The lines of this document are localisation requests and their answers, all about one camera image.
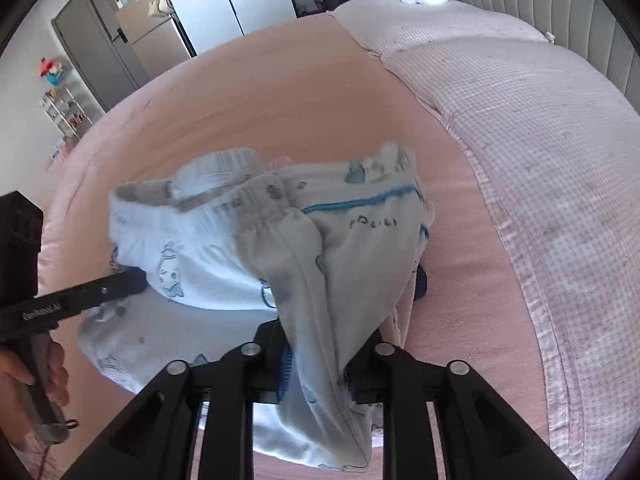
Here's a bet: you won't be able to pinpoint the bed with pink sheet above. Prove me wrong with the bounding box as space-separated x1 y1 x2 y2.
37 10 640 480

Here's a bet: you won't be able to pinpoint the white shelf rack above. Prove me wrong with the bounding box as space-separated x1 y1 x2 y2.
40 85 93 141

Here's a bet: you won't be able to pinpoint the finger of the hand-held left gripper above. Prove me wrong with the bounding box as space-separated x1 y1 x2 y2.
59 268 149 319

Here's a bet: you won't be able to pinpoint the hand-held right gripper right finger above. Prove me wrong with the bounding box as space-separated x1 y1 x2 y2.
345 327 576 480

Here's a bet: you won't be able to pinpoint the red and blue plush toy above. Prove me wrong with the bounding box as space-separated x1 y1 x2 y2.
39 56 68 88

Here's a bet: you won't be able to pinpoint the white blue-print pajama pants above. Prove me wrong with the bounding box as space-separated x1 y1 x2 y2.
107 142 436 473

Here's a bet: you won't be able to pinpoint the dark blue cloth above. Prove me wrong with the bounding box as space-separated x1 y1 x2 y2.
412 265 430 302

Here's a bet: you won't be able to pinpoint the grey door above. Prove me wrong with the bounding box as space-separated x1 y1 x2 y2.
50 0 153 111

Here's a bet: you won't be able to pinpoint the person's left hand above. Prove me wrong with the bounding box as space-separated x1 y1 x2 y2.
0 340 71 406

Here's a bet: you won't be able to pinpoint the silver fridge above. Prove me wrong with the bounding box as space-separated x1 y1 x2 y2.
115 0 198 86

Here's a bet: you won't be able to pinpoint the white wardrobe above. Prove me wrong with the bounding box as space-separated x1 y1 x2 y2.
150 0 301 56

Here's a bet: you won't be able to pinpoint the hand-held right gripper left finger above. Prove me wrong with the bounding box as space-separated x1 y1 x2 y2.
60 320 296 480

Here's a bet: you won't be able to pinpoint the grey upholstered headboard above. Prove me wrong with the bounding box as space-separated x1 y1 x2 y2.
407 0 640 106

